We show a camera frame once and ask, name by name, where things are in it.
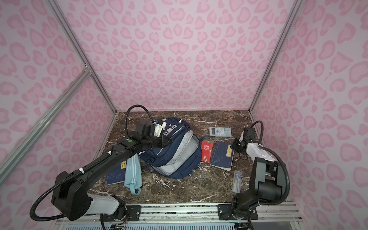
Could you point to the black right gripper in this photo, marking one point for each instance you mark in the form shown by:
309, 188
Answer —
237, 145

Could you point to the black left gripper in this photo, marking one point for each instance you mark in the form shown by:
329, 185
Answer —
160, 139

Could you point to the blue book yellow label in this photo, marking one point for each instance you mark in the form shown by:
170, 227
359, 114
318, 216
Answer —
222, 156

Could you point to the navy blue backpack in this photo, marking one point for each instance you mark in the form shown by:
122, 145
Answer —
178, 159

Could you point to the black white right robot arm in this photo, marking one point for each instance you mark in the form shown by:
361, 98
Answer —
267, 180

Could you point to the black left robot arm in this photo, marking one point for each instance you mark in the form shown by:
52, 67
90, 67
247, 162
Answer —
71, 198

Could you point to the clear plastic ruler case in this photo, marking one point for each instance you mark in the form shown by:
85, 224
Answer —
237, 182

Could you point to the teal pencil case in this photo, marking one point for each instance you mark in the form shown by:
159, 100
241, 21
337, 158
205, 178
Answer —
133, 175

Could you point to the light blue calculator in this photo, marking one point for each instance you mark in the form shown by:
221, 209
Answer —
220, 132

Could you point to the red stationery packet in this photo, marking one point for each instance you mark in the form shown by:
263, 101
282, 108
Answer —
206, 148

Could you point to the left diagonal aluminium strut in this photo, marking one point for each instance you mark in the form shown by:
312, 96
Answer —
24, 146

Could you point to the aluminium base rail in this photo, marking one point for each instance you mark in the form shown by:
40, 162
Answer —
208, 216

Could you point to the right aluminium corner post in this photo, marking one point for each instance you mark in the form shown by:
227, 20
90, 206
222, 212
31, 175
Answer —
291, 20

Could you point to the aluminium corner post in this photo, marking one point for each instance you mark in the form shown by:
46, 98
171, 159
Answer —
63, 22
291, 20

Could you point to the left aluminium corner post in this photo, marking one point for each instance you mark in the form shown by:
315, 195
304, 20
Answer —
63, 22

